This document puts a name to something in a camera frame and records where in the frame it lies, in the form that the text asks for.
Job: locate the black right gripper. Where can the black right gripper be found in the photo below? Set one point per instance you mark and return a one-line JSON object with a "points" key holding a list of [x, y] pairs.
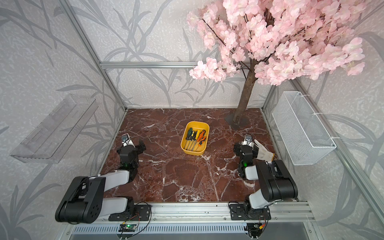
{"points": [[238, 148]]}

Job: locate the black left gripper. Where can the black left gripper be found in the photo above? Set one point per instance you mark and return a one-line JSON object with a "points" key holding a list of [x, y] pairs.
{"points": [[139, 150]]}

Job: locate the orange handled screwdriver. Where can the orange handled screwdriver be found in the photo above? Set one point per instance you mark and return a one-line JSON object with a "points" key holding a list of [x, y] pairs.
{"points": [[202, 133]]}

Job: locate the orange black screwdriver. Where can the orange black screwdriver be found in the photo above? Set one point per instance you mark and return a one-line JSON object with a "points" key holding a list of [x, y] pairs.
{"points": [[200, 142]]}

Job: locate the yellow handled screwdriver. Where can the yellow handled screwdriver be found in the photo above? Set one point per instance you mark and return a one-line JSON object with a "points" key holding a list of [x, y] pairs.
{"points": [[194, 137]]}

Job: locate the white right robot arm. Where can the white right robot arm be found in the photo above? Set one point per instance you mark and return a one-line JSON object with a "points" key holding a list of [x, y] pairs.
{"points": [[258, 164]]}

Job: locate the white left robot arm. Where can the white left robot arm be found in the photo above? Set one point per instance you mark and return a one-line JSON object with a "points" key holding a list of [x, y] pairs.
{"points": [[84, 200]]}

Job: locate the yellow plastic storage box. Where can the yellow plastic storage box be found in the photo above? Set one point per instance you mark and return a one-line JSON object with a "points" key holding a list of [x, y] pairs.
{"points": [[196, 126]]}

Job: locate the white cotton work glove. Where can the white cotton work glove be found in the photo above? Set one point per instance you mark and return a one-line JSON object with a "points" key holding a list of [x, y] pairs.
{"points": [[263, 153]]}

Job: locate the left green circuit board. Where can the left green circuit board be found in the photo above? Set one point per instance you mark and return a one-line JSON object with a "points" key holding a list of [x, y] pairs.
{"points": [[127, 228]]}

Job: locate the artificial cherry blossom tree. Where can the artificial cherry blossom tree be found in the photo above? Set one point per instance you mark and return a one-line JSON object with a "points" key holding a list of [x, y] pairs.
{"points": [[276, 41]]}

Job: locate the dark metal tree base plate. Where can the dark metal tree base plate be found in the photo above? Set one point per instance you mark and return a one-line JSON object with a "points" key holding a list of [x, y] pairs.
{"points": [[238, 124]]}

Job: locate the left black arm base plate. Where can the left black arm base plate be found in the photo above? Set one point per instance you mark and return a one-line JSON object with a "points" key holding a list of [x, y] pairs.
{"points": [[136, 213]]}

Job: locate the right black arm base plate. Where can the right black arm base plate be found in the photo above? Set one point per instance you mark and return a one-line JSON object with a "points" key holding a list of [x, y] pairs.
{"points": [[244, 211]]}

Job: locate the white wire mesh basket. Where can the white wire mesh basket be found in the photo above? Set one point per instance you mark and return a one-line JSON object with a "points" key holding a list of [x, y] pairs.
{"points": [[305, 137]]}

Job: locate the aluminium front rail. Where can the aluminium front rail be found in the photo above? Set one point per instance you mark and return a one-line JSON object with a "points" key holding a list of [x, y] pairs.
{"points": [[219, 212]]}

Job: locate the right circuit board with wires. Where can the right circuit board with wires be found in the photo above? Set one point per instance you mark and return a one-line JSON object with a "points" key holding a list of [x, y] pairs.
{"points": [[254, 229]]}

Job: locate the clear acrylic wall shelf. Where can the clear acrylic wall shelf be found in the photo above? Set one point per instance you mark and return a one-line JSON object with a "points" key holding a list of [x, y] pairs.
{"points": [[52, 138]]}

